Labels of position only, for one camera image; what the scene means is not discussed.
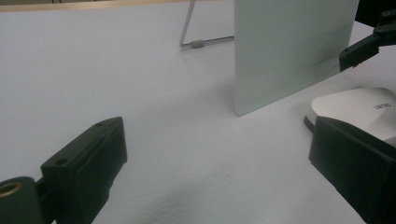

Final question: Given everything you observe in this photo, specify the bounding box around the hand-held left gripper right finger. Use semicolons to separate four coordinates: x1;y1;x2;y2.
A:
308;115;396;224

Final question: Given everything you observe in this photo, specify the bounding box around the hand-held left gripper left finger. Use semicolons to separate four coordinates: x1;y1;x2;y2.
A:
41;116;129;224

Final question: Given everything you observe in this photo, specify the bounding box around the glass whiteboard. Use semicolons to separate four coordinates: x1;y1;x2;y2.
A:
233;0;361;117

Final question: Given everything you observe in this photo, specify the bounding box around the metal wire board stand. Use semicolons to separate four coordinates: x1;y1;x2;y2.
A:
178;0;235;49

